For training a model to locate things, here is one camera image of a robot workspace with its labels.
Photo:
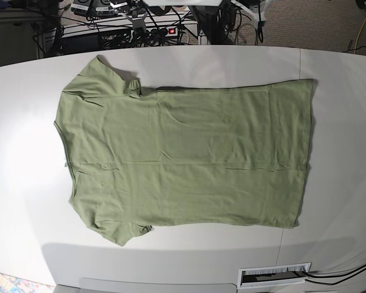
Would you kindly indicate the white power strip red switch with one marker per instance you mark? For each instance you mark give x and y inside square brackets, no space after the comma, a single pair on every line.
[162,32]

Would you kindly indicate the green T-shirt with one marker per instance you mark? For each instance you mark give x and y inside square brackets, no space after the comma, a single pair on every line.
[235,156]

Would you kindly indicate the white table leg post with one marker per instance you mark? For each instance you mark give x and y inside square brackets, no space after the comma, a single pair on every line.
[201,36]

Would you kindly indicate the table cable grommet with brush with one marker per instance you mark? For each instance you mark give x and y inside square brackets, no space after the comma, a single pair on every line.
[268,277]

